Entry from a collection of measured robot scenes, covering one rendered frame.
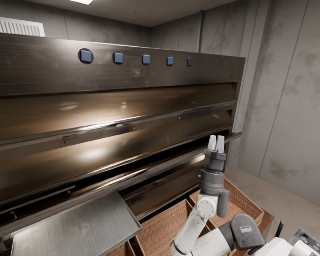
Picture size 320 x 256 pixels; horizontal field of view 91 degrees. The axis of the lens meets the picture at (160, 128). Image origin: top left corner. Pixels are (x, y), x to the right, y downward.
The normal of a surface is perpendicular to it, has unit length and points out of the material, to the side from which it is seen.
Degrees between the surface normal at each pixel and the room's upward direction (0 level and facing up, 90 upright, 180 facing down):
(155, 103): 70
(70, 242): 0
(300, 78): 90
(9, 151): 90
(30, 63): 90
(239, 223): 34
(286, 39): 90
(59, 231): 0
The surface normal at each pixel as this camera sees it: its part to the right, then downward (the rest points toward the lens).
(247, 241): -0.26, -0.61
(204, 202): -0.39, -0.08
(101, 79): 0.58, 0.29
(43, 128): 0.55, -0.04
